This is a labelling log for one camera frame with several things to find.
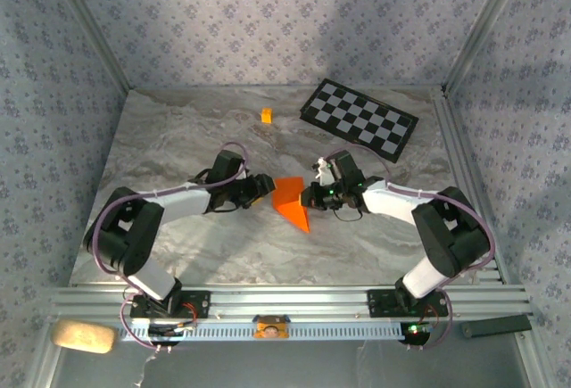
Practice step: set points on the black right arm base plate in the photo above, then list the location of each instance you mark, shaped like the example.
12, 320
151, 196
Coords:
379, 303

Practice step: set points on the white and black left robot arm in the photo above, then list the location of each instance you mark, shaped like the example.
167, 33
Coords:
183, 203

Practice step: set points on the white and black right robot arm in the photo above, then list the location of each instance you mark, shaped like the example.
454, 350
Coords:
388, 203

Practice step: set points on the black and white checkerboard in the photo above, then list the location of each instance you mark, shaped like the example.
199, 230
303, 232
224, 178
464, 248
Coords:
357, 116

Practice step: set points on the aluminium frame post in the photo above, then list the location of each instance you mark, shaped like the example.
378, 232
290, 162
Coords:
484, 27
89, 27

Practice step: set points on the small orange block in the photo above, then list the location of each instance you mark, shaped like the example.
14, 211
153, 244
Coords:
266, 115

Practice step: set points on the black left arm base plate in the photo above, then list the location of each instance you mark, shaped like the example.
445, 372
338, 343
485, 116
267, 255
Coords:
201, 303

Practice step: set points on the black flat bar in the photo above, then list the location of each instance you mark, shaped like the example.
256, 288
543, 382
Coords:
495, 326

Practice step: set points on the aluminium side rail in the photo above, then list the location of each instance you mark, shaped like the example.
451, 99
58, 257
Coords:
452, 138

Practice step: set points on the orange cartoon face figure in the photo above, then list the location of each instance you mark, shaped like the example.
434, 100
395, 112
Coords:
270, 327

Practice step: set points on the orange paper sheet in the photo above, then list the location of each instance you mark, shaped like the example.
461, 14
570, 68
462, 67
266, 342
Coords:
290, 203

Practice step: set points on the beige sponge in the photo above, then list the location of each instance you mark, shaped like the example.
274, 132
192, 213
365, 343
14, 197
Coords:
82, 335

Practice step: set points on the long aluminium mounting rail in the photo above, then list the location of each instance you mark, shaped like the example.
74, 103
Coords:
290, 301

